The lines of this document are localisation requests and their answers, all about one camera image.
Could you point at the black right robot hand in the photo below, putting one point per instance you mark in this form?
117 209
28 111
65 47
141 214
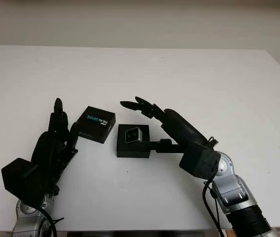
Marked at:
184 130

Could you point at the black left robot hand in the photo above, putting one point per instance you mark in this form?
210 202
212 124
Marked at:
47 150

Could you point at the small silver depth camera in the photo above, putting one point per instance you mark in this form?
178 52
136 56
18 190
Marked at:
132 135

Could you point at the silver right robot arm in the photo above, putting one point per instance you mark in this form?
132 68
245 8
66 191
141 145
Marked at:
233 190

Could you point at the black RealSense box lid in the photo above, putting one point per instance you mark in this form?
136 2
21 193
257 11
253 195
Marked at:
95 123

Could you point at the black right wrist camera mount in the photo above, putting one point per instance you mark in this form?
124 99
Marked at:
199 163

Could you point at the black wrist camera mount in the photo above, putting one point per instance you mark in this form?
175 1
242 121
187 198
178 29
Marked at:
199 163
18 180

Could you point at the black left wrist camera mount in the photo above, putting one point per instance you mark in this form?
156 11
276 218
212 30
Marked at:
18 180

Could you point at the black camera box base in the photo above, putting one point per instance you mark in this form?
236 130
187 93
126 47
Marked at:
132 153

